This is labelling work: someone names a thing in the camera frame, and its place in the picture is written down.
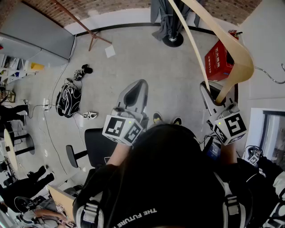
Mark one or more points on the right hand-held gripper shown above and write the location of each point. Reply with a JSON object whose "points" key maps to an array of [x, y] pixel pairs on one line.
{"points": [[233, 127]]}

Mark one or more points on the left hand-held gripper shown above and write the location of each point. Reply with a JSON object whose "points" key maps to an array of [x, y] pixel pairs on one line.
{"points": [[121, 130]]}

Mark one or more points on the light wooden hanger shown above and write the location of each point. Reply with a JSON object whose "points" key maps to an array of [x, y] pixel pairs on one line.
{"points": [[239, 58]]}

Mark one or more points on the black metal coat rack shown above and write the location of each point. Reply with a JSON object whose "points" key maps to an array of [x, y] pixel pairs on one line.
{"points": [[173, 33]]}

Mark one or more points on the person's left forearm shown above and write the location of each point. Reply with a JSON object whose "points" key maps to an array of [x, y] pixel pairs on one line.
{"points": [[118, 153]]}

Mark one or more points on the person's right forearm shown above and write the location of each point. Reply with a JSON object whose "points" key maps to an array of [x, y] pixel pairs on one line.
{"points": [[228, 153]]}

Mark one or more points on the person's left shoe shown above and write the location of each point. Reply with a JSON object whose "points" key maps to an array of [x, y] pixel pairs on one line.
{"points": [[157, 117]]}

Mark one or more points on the person's shoe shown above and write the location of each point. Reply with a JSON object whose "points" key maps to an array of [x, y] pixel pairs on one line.
{"points": [[157, 117], [177, 121]]}

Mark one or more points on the red box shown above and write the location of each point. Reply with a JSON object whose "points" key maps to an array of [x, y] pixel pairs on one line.
{"points": [[217, 64]]}

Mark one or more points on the spare hand-held gripper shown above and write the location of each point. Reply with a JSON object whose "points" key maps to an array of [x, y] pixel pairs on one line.
{"points": [[91, 115], [253, 157]]}

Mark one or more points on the person's right shoe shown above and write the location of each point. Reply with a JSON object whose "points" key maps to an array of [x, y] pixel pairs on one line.
{"points": [[177, 121]]}

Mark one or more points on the dark blue box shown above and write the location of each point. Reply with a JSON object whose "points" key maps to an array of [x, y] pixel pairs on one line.
{"points": [[213, 150]]}

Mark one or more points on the white paper sheet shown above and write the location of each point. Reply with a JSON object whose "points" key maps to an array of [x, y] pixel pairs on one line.
{"points": [[110, 51]]}

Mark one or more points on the black headset device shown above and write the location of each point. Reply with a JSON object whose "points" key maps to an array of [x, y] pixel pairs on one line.
{"points": [[85, 70]]}

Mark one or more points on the black office chair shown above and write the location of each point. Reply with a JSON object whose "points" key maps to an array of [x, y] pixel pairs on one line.
{"points": [[98, 144]]}

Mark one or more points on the black white patterned backpack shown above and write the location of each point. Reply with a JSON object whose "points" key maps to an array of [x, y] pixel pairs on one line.
{"points": [[67, 100]]}

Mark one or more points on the red fire extinguisher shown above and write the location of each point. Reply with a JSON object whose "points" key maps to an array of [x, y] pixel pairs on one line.
{"points": [[233, 34]]}

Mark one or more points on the grey hanging garment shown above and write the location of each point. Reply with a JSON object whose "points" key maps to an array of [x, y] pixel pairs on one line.
{"points": [[160, 20]]}

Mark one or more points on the white power strip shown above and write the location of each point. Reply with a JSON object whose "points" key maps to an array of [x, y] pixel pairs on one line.
{"points": [[46, 104]]}

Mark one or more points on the brown wooden coat stand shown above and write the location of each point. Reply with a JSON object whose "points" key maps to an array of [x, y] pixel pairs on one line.
{"points": [[78, 21]]}

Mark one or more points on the black white jacket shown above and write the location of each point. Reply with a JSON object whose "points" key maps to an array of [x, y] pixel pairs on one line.
{"points": [[271, 178]]}

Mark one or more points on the yellow box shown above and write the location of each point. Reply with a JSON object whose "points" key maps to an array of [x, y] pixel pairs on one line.
{"points": [[36, 66]]}

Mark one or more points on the person's black t-shirt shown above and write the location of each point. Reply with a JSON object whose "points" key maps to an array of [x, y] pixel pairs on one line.
{"points": [[138, 207]]}

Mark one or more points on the grey partition panel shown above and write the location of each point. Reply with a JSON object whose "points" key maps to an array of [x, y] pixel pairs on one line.
{"points": [[33, 40]]}

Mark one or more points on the light wooden board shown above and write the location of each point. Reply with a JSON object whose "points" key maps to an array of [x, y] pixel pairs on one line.
{"points": [[62, 200]]}

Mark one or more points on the white shelf unit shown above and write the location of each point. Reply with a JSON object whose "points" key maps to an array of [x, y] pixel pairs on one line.
{"points": [[11, 69]]}

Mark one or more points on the white table black legs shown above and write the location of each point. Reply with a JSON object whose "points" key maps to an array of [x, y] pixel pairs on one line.
{"points": [[11, 151]]}

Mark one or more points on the glass window frame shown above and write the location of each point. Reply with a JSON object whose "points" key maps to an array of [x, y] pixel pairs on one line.
{"points": [[274, 133]]}

